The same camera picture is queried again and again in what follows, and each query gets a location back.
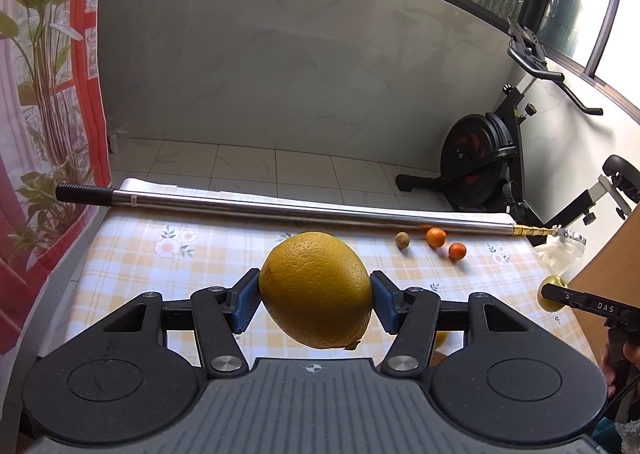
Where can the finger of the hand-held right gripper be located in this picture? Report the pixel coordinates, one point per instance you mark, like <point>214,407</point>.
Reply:
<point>559,295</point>

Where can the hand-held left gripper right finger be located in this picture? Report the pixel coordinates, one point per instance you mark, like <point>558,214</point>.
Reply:
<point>386,301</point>

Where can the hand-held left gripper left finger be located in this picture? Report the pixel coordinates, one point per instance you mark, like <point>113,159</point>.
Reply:
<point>245,301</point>

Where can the yellow lemon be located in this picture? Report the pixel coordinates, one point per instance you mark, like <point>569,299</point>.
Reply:
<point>552,280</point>

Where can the large yellow grapefruit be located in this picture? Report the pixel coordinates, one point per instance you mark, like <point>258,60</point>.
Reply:
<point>315,289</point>

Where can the small orange tangerine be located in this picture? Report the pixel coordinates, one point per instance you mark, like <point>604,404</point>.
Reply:
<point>457,251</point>
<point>435,237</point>

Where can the person's right hand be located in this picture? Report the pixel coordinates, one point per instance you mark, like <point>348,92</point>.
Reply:
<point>627,351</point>

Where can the wooden cabinet panel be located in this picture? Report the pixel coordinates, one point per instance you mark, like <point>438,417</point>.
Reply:
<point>610,259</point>

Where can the small brown round fruit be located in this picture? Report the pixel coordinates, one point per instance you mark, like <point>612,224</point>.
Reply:
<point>403,240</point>

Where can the telescopic metal pole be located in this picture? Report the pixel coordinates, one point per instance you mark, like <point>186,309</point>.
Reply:
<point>250,201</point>

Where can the orange checked floral tablecloth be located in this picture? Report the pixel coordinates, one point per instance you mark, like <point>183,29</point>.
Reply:
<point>150,264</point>

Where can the black exercise bike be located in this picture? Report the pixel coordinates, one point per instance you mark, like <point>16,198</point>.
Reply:
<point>475,154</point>

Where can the narrow black framed window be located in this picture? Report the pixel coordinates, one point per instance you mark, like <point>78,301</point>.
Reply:
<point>600,9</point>

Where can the printed wall cloth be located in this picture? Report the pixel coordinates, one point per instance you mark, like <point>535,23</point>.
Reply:
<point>45,109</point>

